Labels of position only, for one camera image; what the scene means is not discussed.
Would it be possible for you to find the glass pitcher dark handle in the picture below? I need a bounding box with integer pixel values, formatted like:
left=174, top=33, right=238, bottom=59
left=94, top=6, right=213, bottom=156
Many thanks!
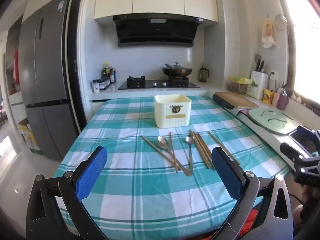
left=199, top=66, right=209, bottom=82

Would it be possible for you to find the yellow green plastic bag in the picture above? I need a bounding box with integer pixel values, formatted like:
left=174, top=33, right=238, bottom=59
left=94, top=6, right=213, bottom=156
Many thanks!
left=230, top=77, right=253, bottom=85

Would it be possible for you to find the cream ribbed utensil holder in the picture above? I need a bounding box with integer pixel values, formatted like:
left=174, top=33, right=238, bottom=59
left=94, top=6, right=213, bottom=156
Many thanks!
left=154, top=94, right=192, bottom=128

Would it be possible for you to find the black glass gas stove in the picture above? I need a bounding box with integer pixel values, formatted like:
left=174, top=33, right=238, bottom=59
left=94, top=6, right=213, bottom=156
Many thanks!
left=117, top=76, right=200, bottom=90

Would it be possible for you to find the hanging patterned oven mitt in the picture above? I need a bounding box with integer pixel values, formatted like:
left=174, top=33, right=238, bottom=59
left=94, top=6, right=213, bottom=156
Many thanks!
left=262, top=20, right=277, bottom=49

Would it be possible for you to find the white framed dark grille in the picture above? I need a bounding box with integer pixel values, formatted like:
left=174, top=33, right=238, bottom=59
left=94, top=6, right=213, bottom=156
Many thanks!
left=288, top=130, right=320, bottom=157

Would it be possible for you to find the yellow printed packet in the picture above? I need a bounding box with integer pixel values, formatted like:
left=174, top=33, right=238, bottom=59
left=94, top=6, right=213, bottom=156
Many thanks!
left=262, top=89, right=273, bottom=104

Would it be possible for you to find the pale green appliance lid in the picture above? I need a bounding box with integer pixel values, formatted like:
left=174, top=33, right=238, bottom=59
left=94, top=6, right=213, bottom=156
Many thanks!
left=247, top=109, right=299, bottom=135

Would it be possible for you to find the grey steel refrigerator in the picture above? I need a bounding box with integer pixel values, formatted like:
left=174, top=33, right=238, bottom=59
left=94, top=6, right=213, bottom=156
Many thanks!
left=19, top=0, right=80, bottom=162

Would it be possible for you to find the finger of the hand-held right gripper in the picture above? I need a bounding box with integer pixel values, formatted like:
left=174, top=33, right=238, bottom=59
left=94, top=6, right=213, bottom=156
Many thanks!
left=279, top=142, right=304, bottom=162
left=297, top=124, right=320, bottom=143

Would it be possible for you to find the glass wok lid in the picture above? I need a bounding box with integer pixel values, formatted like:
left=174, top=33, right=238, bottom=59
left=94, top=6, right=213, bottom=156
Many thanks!
left=163, top=61, right=192, bottom=70

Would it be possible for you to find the purple soap dispenser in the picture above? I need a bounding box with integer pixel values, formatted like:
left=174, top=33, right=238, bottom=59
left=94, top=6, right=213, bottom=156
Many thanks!
left=276, top=87, right=290, bottom=111

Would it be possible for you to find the black cushion pad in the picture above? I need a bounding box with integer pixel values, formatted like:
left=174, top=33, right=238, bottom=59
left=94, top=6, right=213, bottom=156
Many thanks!
left=212, top=94, right=235, bottom=110

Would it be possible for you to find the white knife block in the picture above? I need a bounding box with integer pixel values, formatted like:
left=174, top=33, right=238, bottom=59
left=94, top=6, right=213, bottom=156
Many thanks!
left=251, top=70, right=268, bottom=100

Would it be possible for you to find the red wall hanging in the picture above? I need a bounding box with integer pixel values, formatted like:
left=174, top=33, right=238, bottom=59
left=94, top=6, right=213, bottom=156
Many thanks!
left=14, top=50, right=20, bottom=84

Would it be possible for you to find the person's right hand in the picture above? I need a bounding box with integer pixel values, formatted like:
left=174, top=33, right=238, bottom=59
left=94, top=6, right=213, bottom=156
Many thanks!
left=294, top=184, right=320, bottom=228

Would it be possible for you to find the dark wok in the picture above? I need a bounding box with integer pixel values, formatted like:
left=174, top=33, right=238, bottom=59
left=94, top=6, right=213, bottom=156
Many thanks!
left=161, top=63, right=193, bottom=78

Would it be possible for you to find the wire basket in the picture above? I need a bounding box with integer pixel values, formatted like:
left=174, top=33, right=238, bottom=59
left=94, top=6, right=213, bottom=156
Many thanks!
left=229, top=79, right=258, bottom=94

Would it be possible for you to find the bright window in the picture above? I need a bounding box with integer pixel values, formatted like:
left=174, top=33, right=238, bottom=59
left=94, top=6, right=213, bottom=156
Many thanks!
left=280, top=0, right=320, bottom=105

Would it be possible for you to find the printed cardboard box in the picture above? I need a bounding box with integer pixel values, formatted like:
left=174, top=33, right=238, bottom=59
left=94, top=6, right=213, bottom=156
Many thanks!
left=18, top=119, right=44, bottom=155

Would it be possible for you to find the wooden cutting board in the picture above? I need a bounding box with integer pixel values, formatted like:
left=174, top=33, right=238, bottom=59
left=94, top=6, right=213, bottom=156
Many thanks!
left=215, top=92, right=259, bottom=109

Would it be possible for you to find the steel spoon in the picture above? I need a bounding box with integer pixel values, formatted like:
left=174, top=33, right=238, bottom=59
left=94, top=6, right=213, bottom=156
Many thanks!
left=186, top=135, right=196, bottom=175
left=157, top=136, right=192, bottom=176

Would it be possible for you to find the teal white checked tablecloth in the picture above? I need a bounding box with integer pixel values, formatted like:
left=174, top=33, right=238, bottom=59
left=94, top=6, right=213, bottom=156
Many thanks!
left=54, top=95, right=292, bottom=240

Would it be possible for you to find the bamboo chopstick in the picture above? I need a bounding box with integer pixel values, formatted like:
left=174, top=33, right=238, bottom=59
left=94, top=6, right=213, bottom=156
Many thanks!
left=193, top=131, right=213, bottom=167
left=191, top=129, right=212, bottom=168
left=208, top=131, right=240, bottom=165
left=141, top=136, right=190, bottom=176
left=169, top=132, right=178, bottom=173
left=199, top=132, right=214, bottom=164
left=189, top=129, right=210, bottom=169
left=196, top=132, right=213, bottom=167

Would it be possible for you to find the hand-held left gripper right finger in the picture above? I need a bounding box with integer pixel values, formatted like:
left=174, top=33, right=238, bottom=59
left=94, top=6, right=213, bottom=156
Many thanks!
left=211, top=147, right=294, bottom=240

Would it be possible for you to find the black range hood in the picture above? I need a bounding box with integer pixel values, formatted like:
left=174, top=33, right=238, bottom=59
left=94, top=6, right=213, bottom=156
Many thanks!
left=112, top=13, right=204, bottom=48

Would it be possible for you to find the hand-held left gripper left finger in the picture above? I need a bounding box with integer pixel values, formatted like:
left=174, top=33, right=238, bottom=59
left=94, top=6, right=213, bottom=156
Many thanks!
left=25, top=146, right=108, bottom=240

